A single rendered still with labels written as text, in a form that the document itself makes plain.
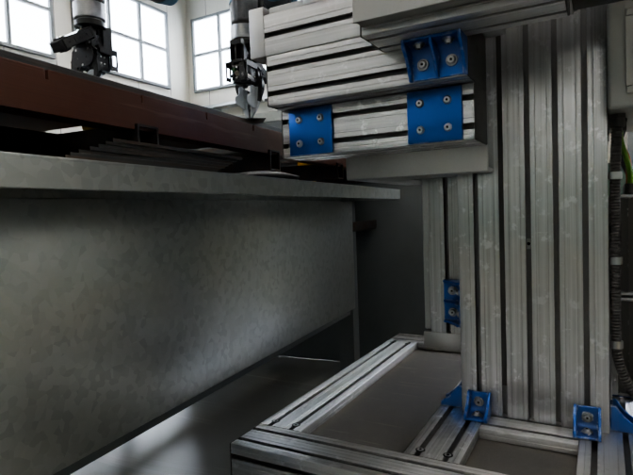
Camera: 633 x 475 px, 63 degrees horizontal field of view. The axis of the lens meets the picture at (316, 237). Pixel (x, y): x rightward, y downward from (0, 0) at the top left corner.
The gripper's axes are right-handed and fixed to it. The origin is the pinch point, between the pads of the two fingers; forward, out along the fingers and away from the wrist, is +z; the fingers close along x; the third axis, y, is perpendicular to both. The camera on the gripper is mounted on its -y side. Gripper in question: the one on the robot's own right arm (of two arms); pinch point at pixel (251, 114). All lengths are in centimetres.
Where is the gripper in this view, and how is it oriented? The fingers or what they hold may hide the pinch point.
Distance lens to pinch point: 154.9
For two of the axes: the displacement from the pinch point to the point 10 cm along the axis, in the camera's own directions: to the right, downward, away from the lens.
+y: -4.0, 0.6, -9.1
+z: 0.4, 10.0, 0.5
